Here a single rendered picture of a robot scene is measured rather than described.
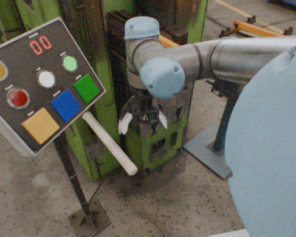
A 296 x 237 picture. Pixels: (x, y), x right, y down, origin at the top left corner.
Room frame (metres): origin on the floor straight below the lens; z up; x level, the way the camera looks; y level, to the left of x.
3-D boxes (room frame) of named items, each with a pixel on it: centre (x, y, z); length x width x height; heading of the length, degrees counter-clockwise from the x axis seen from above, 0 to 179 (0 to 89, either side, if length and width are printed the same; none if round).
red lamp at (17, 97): (0.49, 0.35, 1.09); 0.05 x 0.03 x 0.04; 127
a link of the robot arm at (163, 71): (0.41, -0.03, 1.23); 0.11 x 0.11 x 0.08; 18
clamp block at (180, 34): (1.18, -0.14, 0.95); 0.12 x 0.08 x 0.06; 37
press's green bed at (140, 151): (1.23, 0.06, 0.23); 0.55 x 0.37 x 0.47; 37
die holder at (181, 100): (1.23, 0.06, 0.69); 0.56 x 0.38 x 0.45; 37
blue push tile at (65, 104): (0.56, 0.26, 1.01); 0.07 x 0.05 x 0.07; 152
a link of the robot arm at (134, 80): (0.50, 0.01, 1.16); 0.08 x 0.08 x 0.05
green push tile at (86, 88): (0.65, 0.21, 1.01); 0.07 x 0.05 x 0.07; 152
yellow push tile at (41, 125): (0.47, 0.31, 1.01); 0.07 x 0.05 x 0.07; 152
